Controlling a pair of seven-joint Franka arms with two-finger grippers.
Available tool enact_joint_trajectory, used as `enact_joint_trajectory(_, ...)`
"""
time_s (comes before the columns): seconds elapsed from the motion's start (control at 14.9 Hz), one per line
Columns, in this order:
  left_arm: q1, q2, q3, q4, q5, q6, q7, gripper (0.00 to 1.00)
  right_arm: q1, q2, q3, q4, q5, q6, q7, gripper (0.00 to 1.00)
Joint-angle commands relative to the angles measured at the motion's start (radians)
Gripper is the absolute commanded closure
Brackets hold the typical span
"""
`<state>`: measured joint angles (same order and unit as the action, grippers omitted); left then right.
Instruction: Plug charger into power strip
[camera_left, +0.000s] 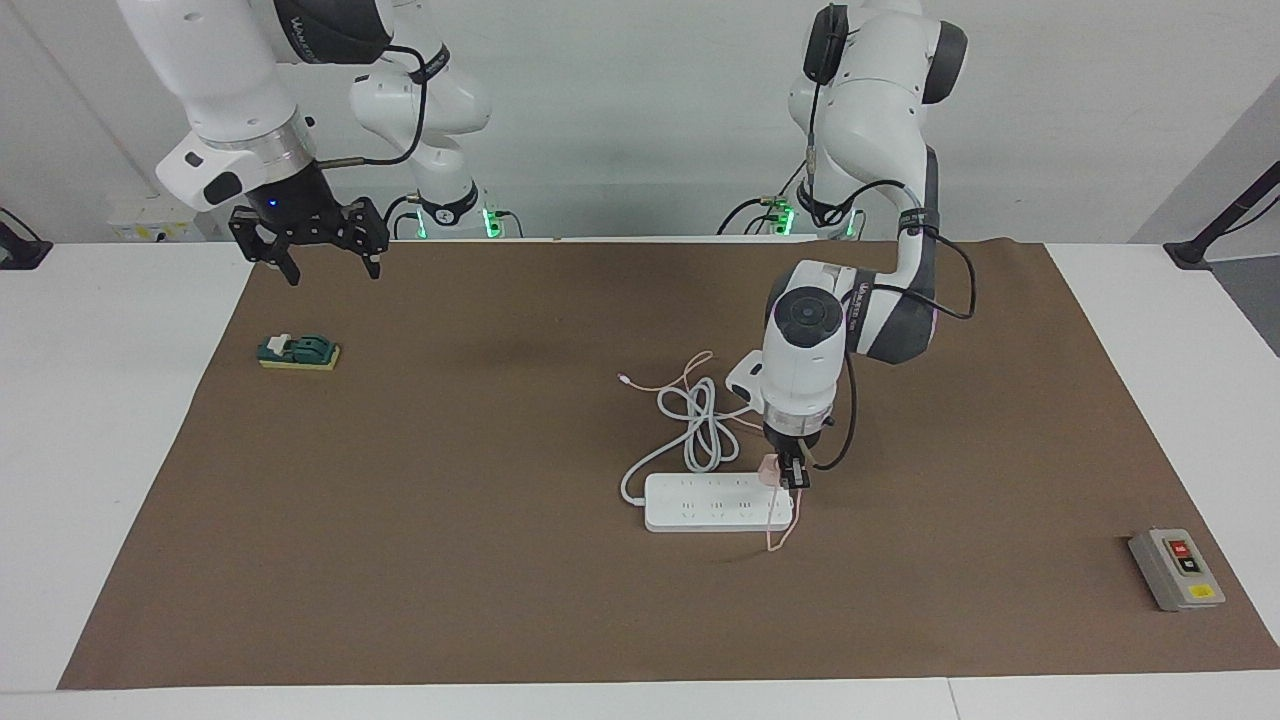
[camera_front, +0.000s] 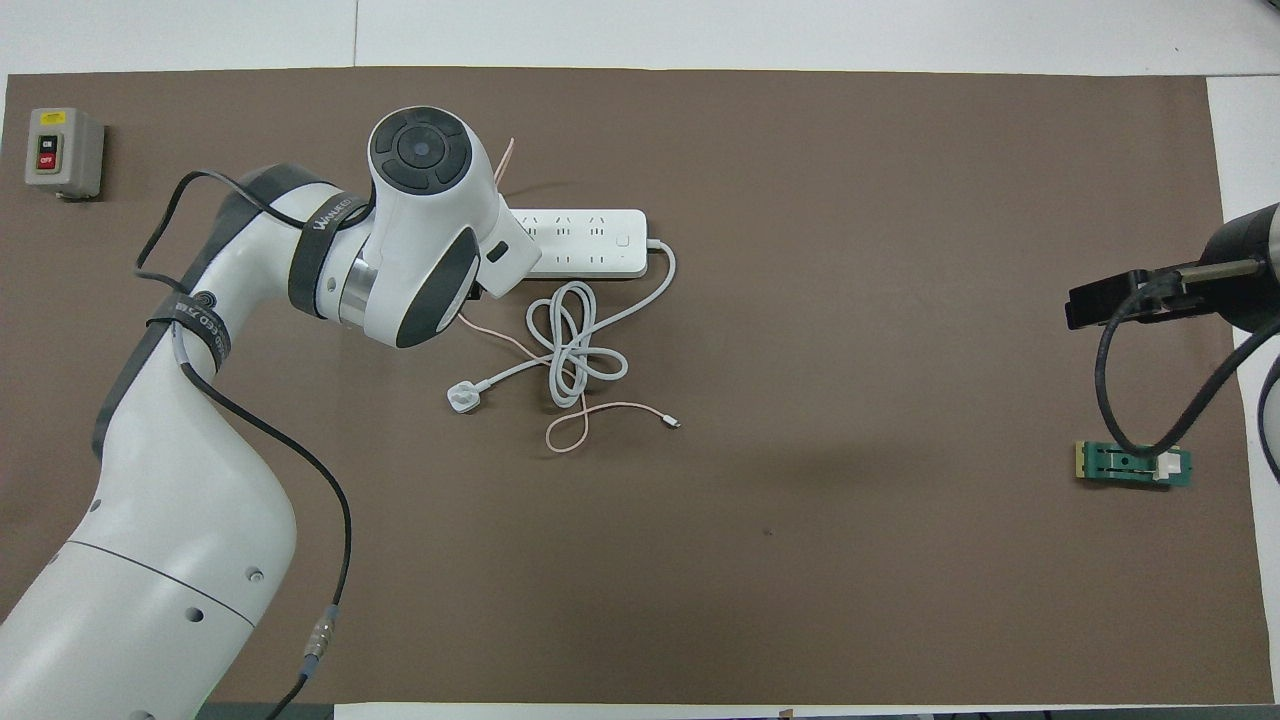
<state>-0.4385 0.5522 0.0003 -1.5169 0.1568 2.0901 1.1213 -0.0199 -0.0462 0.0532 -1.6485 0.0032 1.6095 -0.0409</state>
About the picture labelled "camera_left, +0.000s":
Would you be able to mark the grey on-off switch box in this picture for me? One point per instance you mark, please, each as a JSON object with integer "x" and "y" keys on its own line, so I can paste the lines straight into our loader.
{"x": 1175, "y": 575}

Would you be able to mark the pink wall charger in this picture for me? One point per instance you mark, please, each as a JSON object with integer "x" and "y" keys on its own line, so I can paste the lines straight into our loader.
{"x": 768, "y": 470}

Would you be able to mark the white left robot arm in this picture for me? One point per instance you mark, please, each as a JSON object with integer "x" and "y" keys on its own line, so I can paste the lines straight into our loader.
{"x": 810, "y": 370}

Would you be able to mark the green knife switch block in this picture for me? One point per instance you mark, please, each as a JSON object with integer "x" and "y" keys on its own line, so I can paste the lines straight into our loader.
{"x": 300, "y": 355}

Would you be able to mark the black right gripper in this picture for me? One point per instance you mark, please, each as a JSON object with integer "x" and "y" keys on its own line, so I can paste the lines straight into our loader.
{"x": 295, "y": 205}

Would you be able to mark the white wall socket strip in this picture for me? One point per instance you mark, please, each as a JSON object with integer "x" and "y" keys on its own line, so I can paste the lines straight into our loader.
{"x": 150, "y": 222}

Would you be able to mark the white power strip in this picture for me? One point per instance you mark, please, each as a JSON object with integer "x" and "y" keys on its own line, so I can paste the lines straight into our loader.
{"x": 700, "y": 505}

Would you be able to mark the brown table mat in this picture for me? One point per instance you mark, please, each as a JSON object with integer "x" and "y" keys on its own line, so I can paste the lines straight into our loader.
{"x": 450, "y": 550}

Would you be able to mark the black clamp mount base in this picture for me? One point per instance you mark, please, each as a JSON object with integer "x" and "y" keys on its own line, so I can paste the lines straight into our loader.
{"x": 20, "y": 250}

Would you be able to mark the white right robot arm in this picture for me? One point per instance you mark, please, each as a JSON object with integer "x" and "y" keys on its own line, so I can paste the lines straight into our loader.
{"x": 220, "y": 80}

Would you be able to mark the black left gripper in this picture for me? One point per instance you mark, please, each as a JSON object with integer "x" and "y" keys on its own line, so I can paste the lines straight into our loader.
{"x": 795, "y": 442}

